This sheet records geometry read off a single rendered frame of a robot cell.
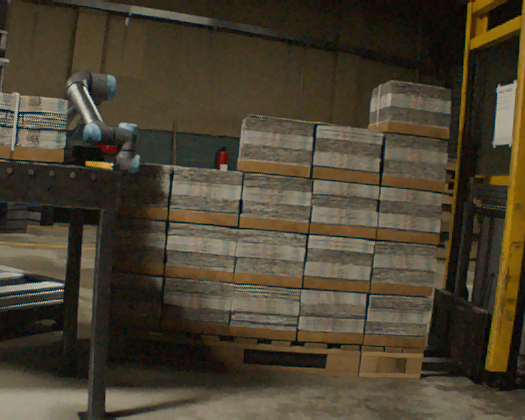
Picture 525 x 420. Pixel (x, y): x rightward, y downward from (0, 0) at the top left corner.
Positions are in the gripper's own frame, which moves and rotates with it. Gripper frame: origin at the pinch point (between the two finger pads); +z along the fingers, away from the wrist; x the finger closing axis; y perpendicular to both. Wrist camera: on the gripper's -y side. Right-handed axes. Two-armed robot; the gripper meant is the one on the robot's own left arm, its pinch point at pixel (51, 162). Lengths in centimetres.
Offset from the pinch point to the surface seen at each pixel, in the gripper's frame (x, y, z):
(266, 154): 8, 11, -87
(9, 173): 63, -3, 23
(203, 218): 0, -17, -66
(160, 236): -6, -27, -50
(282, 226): 12, -17, -96
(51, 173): 63, -2, 10
